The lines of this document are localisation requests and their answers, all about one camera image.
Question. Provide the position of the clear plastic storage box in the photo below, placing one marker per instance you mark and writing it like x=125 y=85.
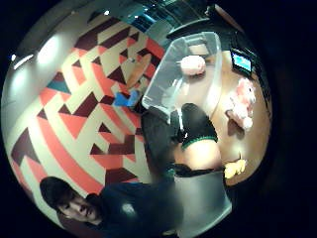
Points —
x=165 y=82

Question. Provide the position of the pink and white plush toy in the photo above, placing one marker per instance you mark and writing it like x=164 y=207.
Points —
x=243 y=102

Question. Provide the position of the blue chair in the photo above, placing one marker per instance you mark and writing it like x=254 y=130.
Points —
x=126 y=99

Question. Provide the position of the yellow plush toy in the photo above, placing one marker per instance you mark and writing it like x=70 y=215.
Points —
x=235 y=168

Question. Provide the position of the round pink plush toy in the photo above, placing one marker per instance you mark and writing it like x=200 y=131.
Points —
x=193 y=64

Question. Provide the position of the grey translucent plastic lid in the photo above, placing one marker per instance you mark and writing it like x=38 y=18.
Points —
x=202 y=200

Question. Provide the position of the person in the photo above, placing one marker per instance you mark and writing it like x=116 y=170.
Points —
x=132 y=208

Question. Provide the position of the black tablet screen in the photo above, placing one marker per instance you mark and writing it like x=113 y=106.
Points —
x=241 y=62

